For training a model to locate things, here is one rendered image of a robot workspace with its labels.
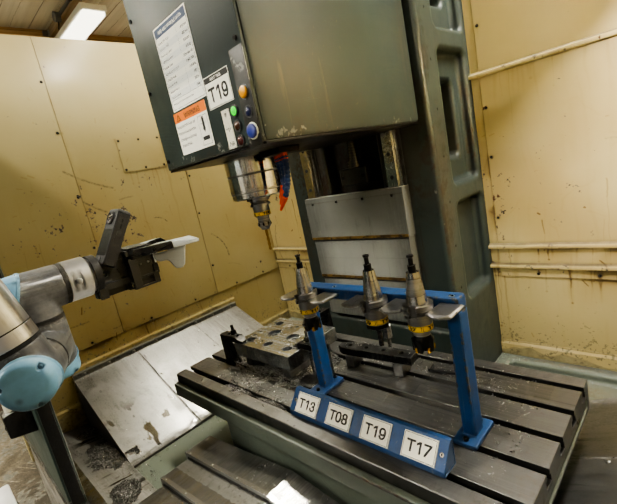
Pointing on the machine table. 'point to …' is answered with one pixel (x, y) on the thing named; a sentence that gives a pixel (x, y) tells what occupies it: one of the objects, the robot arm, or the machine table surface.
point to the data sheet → (179, 59)
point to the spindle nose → (252, 177)
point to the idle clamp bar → (354, 353)
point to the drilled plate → (286, 358)
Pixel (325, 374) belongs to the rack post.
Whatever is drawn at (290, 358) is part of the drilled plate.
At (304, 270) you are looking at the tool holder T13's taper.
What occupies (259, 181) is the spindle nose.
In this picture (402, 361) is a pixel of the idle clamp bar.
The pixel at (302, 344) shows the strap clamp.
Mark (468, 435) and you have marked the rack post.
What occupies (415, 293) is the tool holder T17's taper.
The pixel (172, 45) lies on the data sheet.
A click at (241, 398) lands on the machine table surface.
